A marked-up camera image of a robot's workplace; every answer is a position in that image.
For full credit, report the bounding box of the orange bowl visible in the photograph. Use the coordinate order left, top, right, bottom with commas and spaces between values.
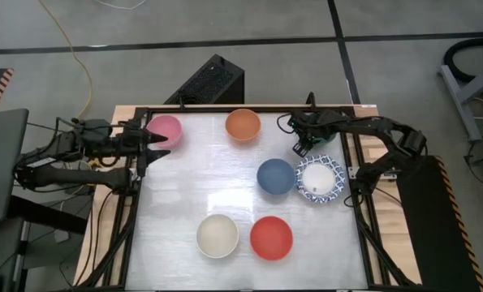
225, 108, 262, 142

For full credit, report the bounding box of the grey metal stand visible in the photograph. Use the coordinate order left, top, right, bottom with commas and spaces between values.
438, 56, 483, 142

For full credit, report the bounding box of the black hose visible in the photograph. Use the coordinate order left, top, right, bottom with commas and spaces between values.
443, 37, 483, 84

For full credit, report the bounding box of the pink bowl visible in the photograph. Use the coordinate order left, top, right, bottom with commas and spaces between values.
145, 114, 183, 148

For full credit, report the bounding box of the blue patterned white plate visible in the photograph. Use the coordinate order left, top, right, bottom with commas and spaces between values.
295, 153, 347, 203
297, 156, 346, 204

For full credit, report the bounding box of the black computer tower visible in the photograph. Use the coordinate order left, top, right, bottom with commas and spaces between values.
163, 54, 245, 105

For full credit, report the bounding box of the cream bowl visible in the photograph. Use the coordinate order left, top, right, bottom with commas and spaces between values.
196, 213, 240, 260

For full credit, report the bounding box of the white table surface sheet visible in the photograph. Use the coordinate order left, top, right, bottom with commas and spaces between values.
125, 111, 369, 291

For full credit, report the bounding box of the black floor cable with plug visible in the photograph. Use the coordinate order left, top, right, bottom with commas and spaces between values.
25, 117, 82, 133

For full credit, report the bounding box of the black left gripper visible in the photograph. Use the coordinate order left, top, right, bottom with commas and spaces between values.
121, 119, 172, 178

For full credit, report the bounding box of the red bowl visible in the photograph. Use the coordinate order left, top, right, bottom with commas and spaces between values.
249, 215, 295, 261

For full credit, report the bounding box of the grey monitor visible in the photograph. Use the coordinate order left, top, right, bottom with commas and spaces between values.
0, 108, 30, 226

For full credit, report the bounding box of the blue bowl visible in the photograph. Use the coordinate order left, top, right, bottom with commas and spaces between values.
256, 157, 296, 196

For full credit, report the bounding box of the black metal table frame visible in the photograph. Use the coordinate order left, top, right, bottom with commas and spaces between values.
76, 92, 419, 292

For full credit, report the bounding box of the white floor cable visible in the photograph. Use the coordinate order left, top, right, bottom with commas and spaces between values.
93, 0, 149, 11

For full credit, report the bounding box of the yellow floor cable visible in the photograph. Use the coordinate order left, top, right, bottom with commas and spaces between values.
37, 0, 104, 168

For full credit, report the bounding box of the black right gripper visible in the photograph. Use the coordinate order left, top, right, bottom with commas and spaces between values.
288, 111, 331, 158

